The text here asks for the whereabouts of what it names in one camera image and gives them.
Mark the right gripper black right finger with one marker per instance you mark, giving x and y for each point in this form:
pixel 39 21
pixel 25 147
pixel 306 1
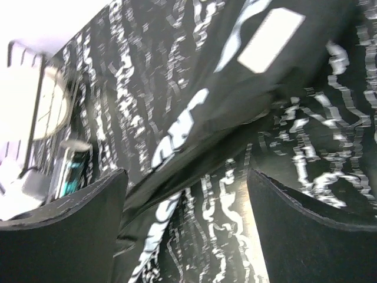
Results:
pixel 306 240

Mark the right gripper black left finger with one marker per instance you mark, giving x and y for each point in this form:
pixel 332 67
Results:
pixel 69 240

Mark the black BOKA shuttlecock tube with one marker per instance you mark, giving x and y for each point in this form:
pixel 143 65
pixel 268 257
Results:
pixel 70 163

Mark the black racket bag Crossway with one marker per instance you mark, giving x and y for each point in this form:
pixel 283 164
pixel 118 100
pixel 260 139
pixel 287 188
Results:
pixel 258 55

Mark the white round container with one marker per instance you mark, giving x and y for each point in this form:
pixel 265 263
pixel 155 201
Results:
pixel 54 104

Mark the black wire basket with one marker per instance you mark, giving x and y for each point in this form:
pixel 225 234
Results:
pixel 39 153

